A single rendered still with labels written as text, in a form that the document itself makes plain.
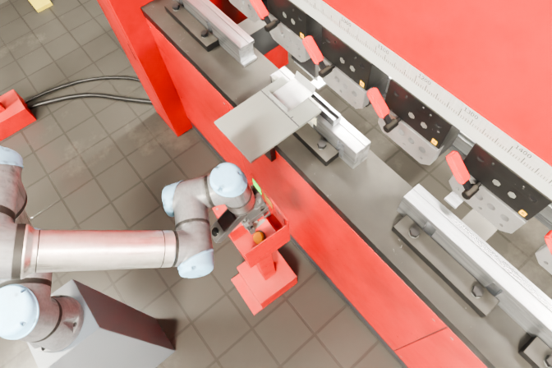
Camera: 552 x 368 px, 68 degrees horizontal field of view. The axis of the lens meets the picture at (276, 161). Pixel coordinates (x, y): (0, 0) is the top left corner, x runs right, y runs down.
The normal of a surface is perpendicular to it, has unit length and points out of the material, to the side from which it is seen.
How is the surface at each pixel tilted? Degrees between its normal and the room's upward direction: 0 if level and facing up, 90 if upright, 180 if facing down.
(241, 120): 0
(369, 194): 0
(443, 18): 90
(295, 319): 0
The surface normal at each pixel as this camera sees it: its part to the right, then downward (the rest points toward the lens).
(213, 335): -0.07, -0.49
